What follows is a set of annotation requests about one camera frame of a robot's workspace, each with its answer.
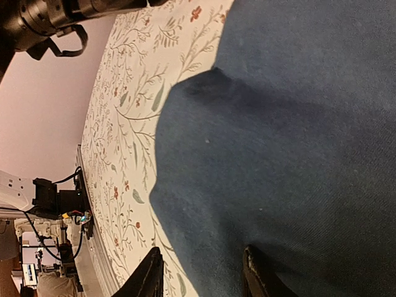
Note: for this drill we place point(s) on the dark teal t-shirt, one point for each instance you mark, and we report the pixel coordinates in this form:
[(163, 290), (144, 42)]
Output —
[(288, 144)]

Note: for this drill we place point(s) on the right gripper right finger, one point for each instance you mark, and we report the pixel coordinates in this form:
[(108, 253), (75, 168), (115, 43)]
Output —
[(258, 277)]

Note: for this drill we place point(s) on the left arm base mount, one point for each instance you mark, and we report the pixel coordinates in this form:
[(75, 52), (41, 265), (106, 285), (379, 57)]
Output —
[(52, 203)]

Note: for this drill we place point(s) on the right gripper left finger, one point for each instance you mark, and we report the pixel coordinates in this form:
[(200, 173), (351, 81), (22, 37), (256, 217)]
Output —
[(147, 279)]

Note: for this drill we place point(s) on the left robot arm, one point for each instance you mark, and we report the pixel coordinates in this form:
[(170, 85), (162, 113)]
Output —
[(27, 26)]

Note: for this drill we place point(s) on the floral patterned table mat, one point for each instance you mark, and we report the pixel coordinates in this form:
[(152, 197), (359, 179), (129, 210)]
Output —
[(147, 52)]

